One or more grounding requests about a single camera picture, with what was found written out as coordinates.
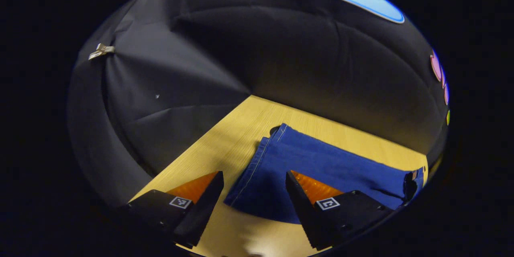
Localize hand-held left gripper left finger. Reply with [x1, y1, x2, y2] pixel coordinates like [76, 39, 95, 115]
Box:
[116, 171, 224, 249]

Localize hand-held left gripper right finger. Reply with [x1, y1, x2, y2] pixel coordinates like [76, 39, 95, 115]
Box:
[285, 171, 395, 251]

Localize blue jeans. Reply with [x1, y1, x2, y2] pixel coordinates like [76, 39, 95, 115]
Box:
[224, 123, 425, 224]

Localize silver cloth clip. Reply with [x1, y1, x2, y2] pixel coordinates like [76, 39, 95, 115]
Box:
[88, 43, 116, 61]

